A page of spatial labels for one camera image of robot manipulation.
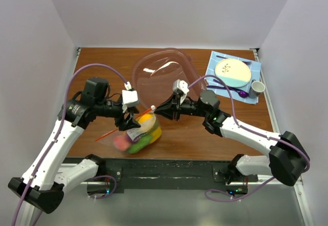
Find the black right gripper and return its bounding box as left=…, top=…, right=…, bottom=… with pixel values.
left=153, top=91, right=209, bottom=121

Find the clear zip top bag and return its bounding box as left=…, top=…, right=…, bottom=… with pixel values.
left=95, top=105, right=162, bottom=154

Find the pink fake peach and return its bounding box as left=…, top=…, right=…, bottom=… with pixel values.
left=113, top=136, right=130, bottom=152

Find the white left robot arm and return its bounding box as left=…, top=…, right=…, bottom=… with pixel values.
left=8, top=77, right=140, bottom=214

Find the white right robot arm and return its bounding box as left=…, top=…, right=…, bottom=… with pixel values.
left=155, top=90, right=310, bottom=187

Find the yellow fake lemon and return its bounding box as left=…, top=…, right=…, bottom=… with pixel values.
left=137, top=113, right=153, bottom=124

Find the green fake cucumber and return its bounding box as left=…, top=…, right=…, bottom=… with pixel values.
left=127, top=135, right=152, bottom=154

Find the yellow fake pepper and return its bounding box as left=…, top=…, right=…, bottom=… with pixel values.
left=149, top=126, right=162, bottom=144

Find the clear plastic bowl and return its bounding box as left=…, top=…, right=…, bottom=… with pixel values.
left=131, top=48, right=200, bottom=109

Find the purple fork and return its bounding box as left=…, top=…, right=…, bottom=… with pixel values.
left=213, top=79, right=240, bottom=93

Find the blue checked cloth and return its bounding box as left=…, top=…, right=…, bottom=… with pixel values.
left=206, top=51, right=261, bottom=105

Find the purple spoon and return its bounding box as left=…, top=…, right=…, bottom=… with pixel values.
left=207, top=85, right=249, bottom=98

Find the cream and blue plate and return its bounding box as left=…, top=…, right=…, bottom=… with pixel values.
left=214, top=58, right=252, bottom=88

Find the grey white mug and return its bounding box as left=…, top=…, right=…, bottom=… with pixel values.
left=249, top=80, right=265, bottom=98

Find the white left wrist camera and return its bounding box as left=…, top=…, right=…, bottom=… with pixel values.
left=122, top=90, right=139, bottom=108

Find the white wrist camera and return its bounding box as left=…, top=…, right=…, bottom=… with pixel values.
left=173, top=79, right=189, bottom=96
left=122, top=90, right=139, bottom=108

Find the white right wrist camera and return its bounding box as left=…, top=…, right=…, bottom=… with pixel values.
left=173, top=79, right=189, bottom=96

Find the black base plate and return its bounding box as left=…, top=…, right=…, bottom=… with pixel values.
left=57, top=156, right=258, bottom=195

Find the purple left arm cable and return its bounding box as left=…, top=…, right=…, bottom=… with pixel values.
left=11, top=64, right=132, bottom=226

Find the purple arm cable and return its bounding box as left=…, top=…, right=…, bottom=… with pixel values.
left=11, top=64, right=132, bottom=226
left=188, top=75, right=311, bottom=201

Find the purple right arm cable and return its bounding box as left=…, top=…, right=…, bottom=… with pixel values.
left=188, top=75, right=311, bottom=201

